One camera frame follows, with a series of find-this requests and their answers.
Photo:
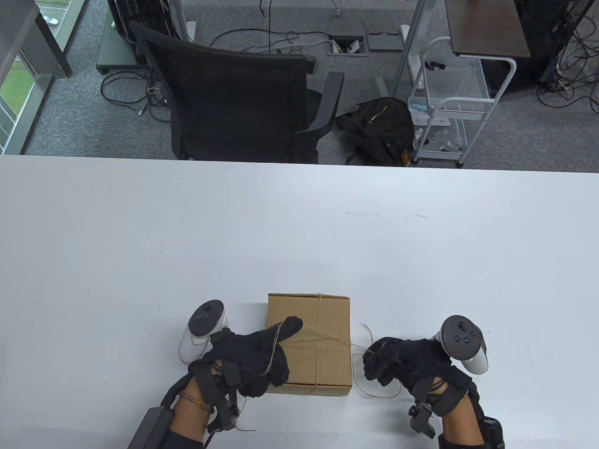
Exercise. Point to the person's left hand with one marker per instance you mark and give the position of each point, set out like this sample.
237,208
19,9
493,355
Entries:
252,360

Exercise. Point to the person's right hand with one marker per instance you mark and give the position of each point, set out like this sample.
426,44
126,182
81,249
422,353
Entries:
416,365

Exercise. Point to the brown cardboard box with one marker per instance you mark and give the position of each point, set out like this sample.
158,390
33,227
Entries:
290,306

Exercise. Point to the thin jute twine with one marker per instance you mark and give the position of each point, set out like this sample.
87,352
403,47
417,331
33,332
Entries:
319,308

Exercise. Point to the black forearm battery pack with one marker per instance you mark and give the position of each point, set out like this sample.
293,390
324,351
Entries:
149,430
493,432

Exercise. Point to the person's right forearm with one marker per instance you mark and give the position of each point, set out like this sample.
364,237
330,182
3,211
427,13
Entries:
461,418

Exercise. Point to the person's left forearm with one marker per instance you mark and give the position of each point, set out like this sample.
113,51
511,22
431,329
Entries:
189,416

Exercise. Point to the grey floor outlet box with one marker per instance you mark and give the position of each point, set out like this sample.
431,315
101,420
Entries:
346,44

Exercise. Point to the grey and white hand controller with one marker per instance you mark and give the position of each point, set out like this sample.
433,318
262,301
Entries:
463,341
201,327

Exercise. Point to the black backpack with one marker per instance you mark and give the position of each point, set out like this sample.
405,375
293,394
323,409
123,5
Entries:
379,126

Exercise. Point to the black mesh office chair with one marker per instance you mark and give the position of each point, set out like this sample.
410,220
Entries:
234,103

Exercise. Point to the grey floor cover plate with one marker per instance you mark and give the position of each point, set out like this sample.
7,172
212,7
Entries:
383,41

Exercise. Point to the dark brown side table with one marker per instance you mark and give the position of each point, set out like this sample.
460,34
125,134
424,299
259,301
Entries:
486,28

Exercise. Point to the black equipment rack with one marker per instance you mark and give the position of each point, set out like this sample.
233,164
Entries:
140,14

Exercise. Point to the grey aluminium post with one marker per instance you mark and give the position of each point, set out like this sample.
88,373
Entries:
407,42

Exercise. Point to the grey stand base plate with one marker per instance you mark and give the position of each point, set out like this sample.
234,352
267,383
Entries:
117,51

